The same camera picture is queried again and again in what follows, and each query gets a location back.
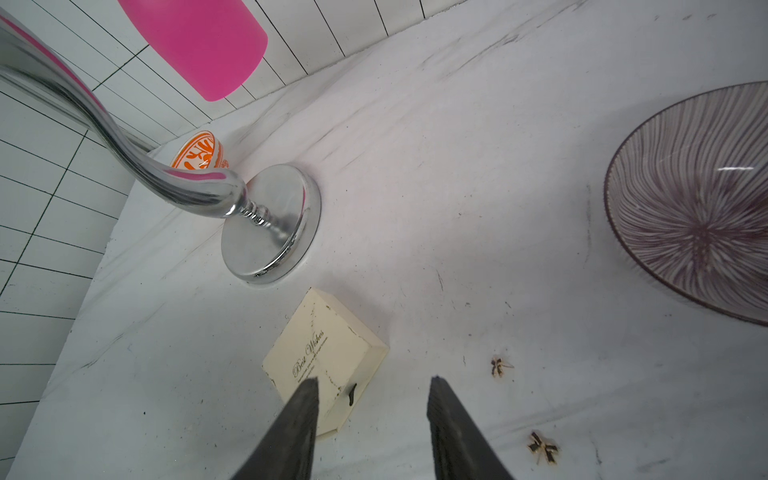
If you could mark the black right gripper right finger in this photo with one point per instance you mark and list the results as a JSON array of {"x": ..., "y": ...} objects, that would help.
[{"x": 460, "y": 451}]

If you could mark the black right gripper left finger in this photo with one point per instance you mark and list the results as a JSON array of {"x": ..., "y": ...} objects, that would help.
[{"x": 287, "y": 449}]

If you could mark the bow earring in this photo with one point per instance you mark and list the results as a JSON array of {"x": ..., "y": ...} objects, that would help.
[
  {"x": 542, "y": 447},
  {"x": 499, "y": 366}
]

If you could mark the chrome jewelry stand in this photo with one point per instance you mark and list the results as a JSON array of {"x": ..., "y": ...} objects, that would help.
[{"x": 270, "y": 221}]

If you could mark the orange patterned small bowl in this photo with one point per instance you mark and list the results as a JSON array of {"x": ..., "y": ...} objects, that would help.
[{"x": 202, "y": 151}]

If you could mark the purple striped glass bowl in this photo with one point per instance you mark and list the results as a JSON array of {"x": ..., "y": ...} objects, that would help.
[{"x": 685, "y": 196}]

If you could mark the pink goblet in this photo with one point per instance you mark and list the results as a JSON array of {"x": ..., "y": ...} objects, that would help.
[{"x": 214, "y": 45}]

